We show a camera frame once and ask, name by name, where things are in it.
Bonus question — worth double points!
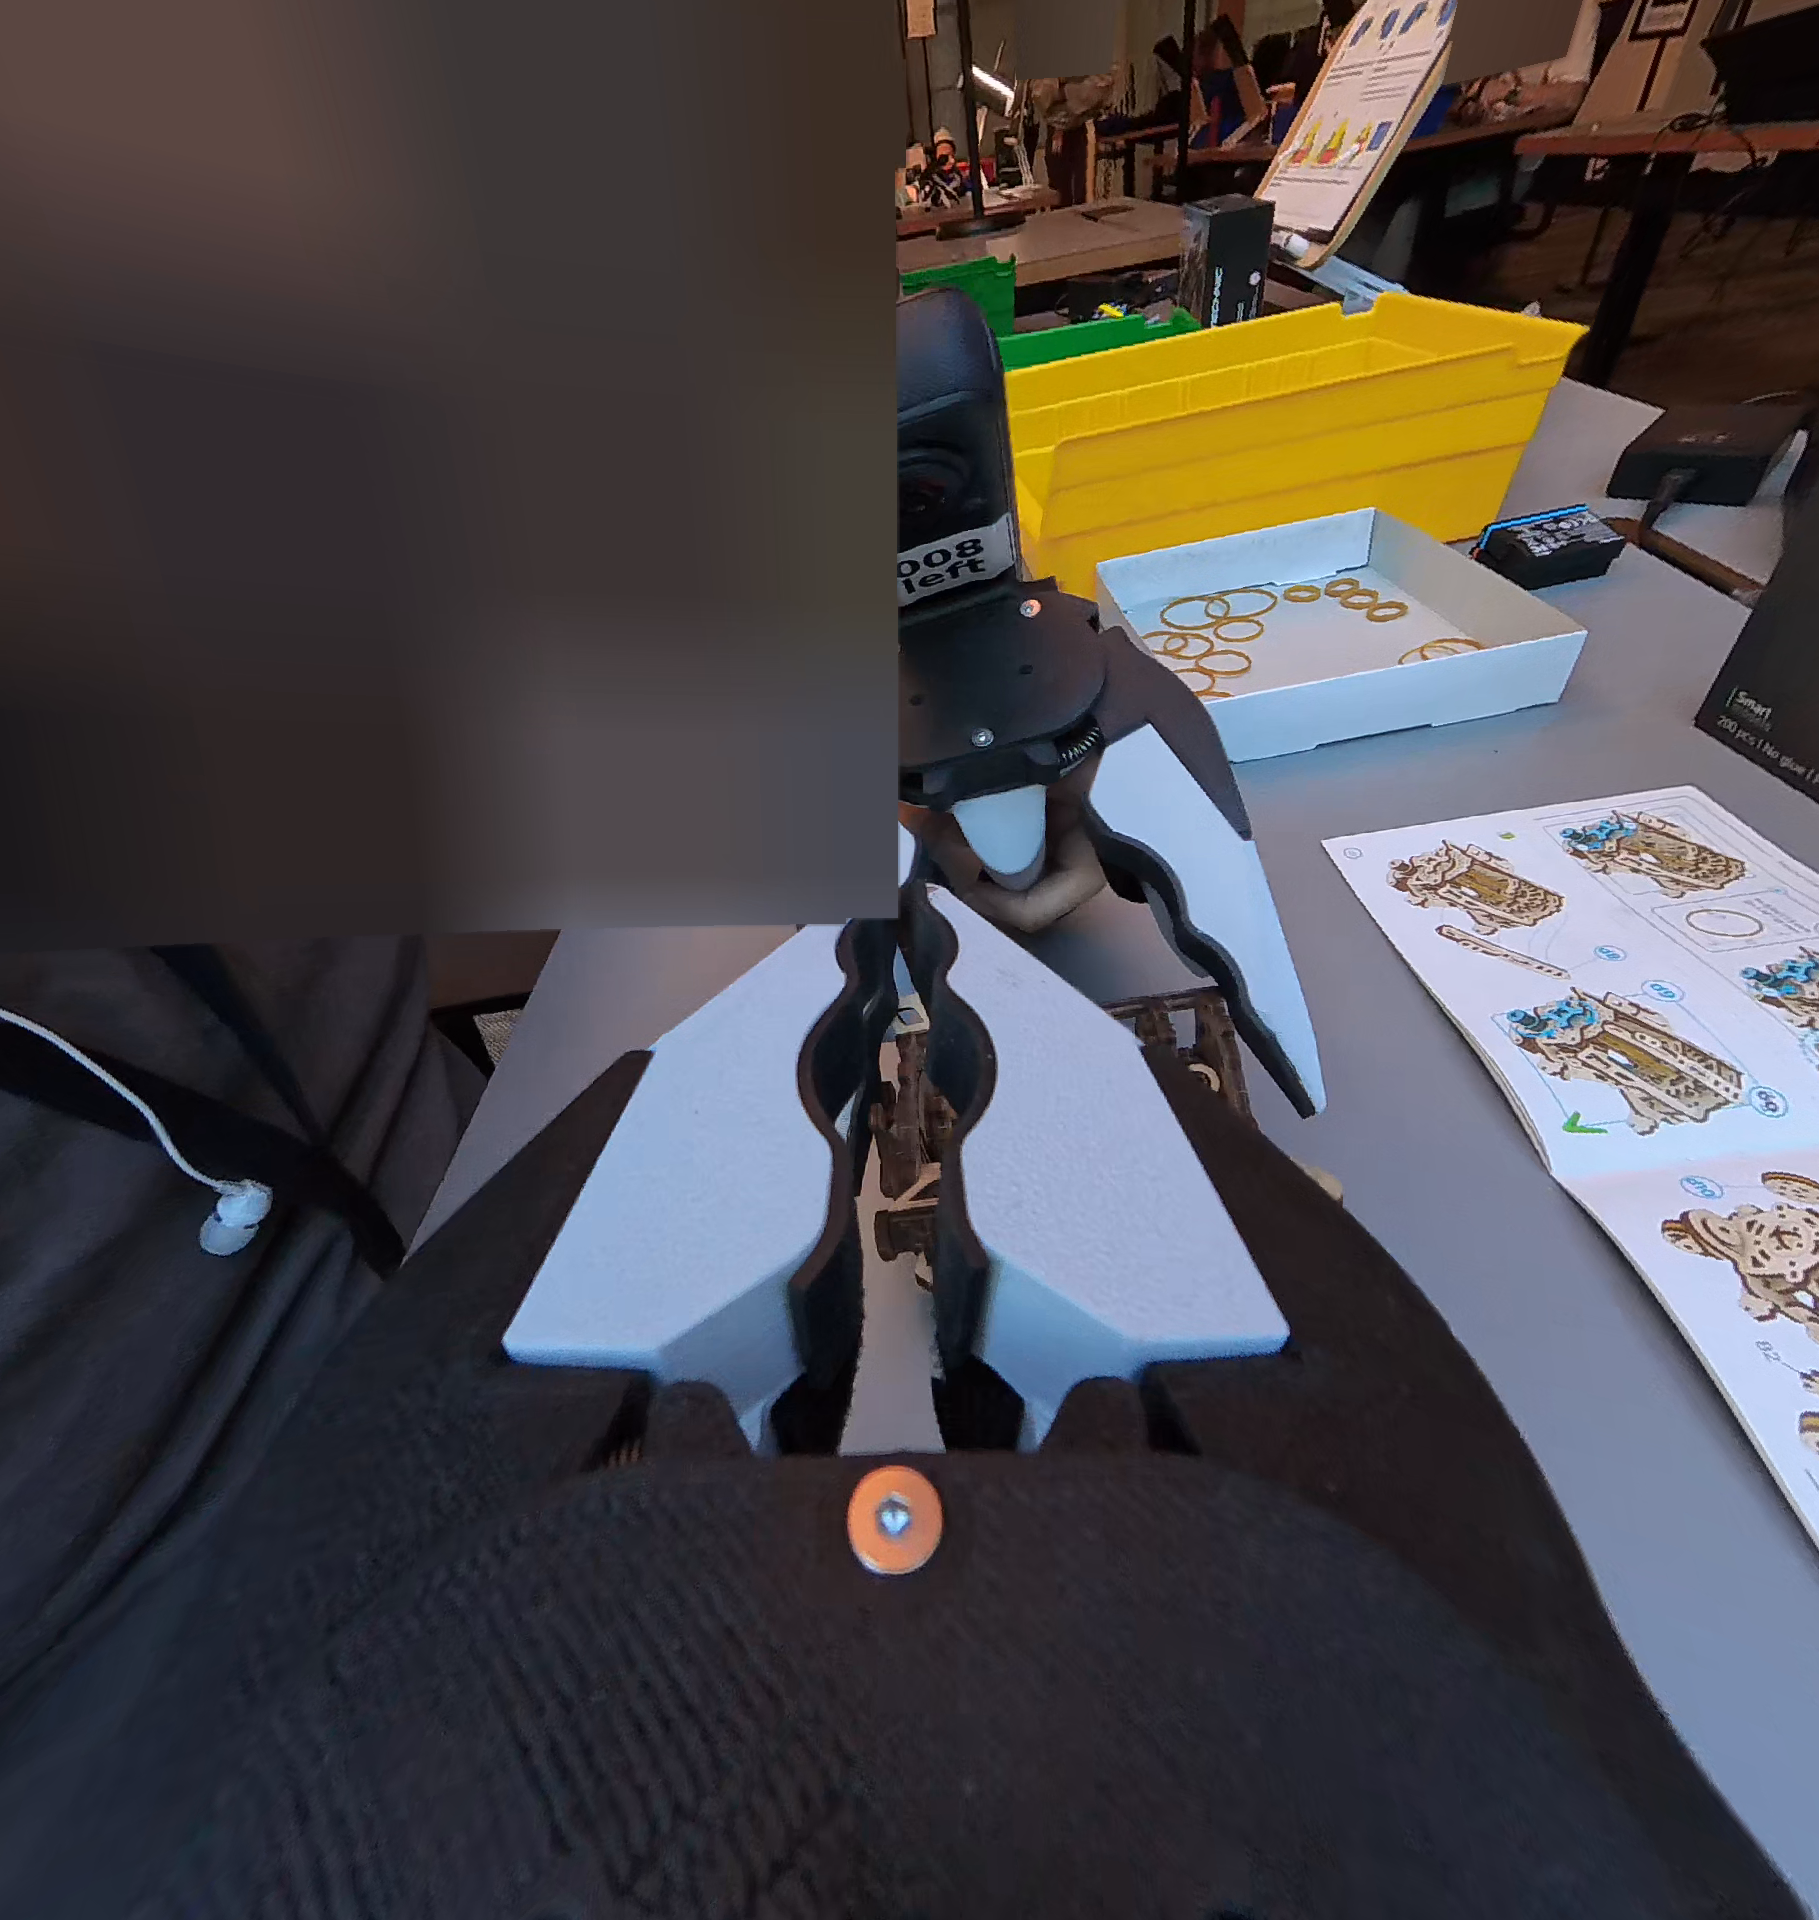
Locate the black lanyard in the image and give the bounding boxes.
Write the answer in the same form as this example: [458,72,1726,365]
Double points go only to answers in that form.
[0,944,409,1277]

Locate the illustrated poster board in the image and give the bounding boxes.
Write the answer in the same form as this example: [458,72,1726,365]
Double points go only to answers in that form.
[1253,0,1453,271]

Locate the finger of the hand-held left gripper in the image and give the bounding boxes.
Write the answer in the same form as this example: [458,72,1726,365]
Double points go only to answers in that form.
[1063,631,1331,1120]

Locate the loose rubber bands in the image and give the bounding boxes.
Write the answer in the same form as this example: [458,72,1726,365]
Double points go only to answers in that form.
[1140,575,1487,698]

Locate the yellow plastic bin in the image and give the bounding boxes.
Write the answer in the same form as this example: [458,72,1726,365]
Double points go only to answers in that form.
[1003,290,1589,452]
[1021,375,1543,602]

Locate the white cardboard tray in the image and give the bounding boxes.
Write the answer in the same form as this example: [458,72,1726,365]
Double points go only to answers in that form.
[1095,507,1589,762]

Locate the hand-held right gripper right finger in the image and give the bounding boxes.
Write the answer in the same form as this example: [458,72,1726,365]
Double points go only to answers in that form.
[908,885,1290,1455]

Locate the assembly instruction sheet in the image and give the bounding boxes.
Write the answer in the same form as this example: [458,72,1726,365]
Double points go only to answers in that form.
[1320,784,1819,1629]

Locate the person's left hand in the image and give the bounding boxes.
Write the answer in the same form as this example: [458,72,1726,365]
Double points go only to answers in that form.
[923,786,1120,934]

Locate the wooden mechanical model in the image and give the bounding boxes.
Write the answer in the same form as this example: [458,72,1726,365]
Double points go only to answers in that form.
[849,989,1260,1307]

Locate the black blue-edged battery pack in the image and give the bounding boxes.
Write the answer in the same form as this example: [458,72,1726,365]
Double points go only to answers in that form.
[1471,507,1628,591]

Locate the black power adapter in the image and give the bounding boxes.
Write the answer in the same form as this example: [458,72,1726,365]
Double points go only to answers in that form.
[1604,395,1819,511]

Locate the green plastic bin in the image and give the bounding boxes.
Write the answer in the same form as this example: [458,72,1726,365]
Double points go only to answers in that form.
[898,255,1019,340]
[995,305,1202,370]

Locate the black model kit box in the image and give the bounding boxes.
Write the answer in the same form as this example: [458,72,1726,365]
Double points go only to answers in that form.
[1694,352,1819,833]

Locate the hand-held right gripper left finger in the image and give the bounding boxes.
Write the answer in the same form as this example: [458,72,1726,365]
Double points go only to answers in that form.
[505,917,871,1455]

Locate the background wooden desk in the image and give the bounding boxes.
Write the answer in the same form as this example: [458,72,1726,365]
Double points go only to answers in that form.
[1514,111,1819,384]

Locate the small black carton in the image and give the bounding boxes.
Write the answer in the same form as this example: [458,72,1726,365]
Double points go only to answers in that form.
[1179,195,1278,325]

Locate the white earphone cable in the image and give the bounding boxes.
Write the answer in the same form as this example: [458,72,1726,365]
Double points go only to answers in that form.
[0,980,271,1255]

